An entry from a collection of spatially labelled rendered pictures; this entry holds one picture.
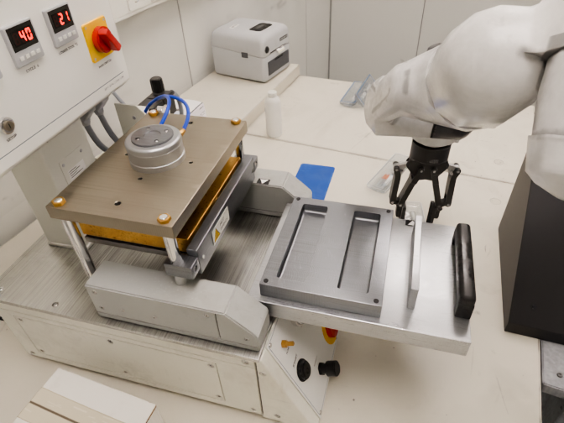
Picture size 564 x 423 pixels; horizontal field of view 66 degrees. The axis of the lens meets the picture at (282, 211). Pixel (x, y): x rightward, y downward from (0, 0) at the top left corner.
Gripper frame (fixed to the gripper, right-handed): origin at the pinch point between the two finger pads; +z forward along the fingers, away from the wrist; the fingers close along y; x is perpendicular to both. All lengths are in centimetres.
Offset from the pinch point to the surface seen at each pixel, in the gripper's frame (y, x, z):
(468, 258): -0.2, -33.5, -21.3
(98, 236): -52, -36, -24
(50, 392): -59, -49, -4
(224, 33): -60, 80, -16
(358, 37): -6, 225, 32
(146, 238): -44, -37, -25
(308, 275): -21.8, -37.1, -19.7
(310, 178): -25.3, 20.6, 4.8
